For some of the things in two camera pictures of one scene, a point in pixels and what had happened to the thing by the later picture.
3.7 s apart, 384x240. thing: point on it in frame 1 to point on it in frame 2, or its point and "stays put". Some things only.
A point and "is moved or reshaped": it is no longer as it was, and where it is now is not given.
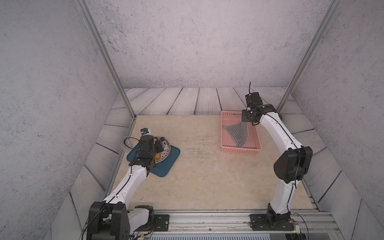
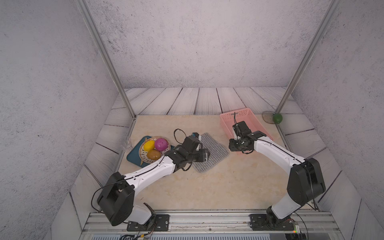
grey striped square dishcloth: [238, 132] is moved or reshaped
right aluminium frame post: [304, 63] stays put
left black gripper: [160, 148] to [203, 155]
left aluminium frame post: [94, 30] stays put
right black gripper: [244, 111] to [231, 146]
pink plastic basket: [253, 143] is moved or reshaped
